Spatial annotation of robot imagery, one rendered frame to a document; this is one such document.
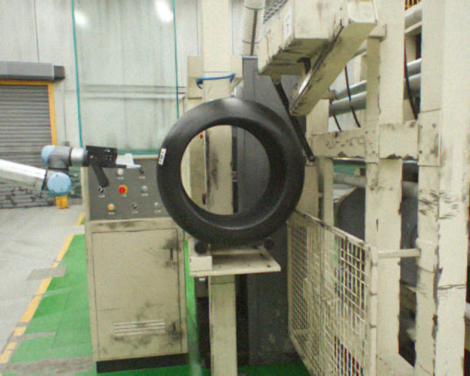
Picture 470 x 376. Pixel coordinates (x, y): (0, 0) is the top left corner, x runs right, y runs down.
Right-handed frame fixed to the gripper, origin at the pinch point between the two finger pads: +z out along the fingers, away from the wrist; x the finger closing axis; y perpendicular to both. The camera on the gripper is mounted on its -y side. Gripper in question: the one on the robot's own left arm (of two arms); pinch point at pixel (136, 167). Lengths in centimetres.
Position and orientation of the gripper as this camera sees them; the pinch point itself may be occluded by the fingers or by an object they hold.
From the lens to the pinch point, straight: 159.2
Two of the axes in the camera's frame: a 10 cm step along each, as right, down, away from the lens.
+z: 9.9, 0.8, 1.4
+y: 0.9, -9.9, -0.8
